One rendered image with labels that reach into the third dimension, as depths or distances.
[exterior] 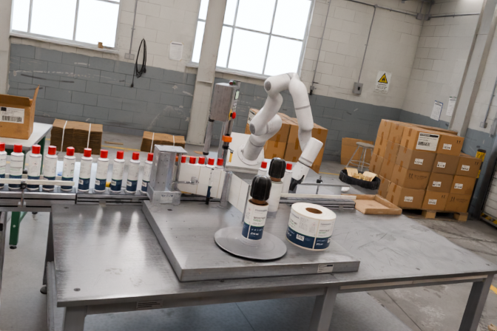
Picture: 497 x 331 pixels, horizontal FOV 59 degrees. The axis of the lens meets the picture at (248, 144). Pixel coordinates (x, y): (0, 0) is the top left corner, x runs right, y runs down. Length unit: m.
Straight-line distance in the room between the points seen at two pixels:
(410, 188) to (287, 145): 1.64
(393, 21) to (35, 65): 6.24
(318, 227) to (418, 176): 4.15
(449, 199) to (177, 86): 4.55
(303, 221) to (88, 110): 6.20
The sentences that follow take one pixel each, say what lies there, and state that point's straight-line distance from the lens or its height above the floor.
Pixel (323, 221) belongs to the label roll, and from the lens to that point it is 1.95.
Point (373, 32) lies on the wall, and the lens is 8.70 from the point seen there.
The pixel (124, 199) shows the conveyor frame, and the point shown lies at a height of 0.86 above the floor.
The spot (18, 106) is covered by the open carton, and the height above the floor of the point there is 1.02.
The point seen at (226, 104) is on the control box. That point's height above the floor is 1.38.
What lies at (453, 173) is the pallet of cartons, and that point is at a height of 0.66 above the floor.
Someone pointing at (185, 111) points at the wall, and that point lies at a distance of 7.79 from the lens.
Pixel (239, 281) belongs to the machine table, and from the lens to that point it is 1.71.
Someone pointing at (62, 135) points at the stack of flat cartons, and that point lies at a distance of 6.26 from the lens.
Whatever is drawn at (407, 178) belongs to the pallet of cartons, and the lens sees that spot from 5.93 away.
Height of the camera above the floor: 1.64
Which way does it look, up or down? 11 degrees down
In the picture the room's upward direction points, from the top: 11 degrees clockwise
